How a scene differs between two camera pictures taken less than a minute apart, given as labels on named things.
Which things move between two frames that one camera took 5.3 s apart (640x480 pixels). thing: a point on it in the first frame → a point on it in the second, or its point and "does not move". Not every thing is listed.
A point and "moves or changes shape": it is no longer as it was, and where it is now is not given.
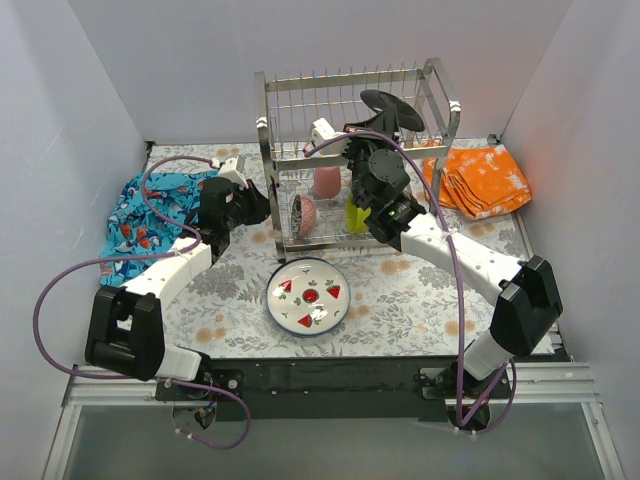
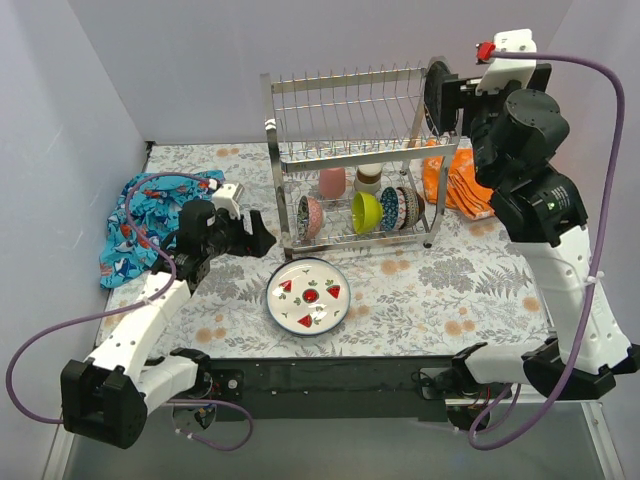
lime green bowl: [355, 217] moves or changes shape
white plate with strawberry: [308, 296] does not move
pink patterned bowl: [304, 217] moves or changes shape
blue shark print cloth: [131, 231] does not move
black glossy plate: [408, 119] → [433, 94]
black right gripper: [379, 122] → [447, 95]
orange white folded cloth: [478, 181] does not move
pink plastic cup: [327, 182] moves or changes shape
